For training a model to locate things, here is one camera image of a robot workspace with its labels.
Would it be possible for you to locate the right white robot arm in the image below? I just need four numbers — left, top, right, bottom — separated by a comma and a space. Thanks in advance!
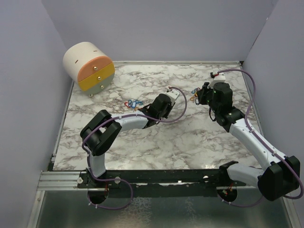
196, 82, 304, 201

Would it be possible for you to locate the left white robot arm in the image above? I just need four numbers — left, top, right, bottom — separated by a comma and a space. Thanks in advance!
80, 89, 180, 188

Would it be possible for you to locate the round pastel drawer cabinet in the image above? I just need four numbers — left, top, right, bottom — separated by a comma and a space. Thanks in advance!
62, 42, 115, 97

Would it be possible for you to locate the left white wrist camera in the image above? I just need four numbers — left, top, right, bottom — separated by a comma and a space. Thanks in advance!
165, 89, 180, 106

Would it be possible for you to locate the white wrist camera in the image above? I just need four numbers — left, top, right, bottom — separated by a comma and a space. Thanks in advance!
165, 89, 180, 106
210, 72, 226, 83

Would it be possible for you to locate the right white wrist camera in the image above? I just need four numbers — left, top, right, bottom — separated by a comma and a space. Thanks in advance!
210, 72, 226, 83

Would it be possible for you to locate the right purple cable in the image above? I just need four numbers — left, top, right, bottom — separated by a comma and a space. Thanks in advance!
213, 68, 304, 207

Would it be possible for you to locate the purple cable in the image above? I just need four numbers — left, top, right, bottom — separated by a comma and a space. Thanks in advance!
82, 87, 187, 210
213, 68, 304, 207

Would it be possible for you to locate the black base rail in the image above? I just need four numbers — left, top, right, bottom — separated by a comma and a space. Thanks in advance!
77, 169, 245, 198

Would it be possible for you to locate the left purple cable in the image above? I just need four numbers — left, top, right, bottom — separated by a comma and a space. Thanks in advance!
82, 87, 187, 210

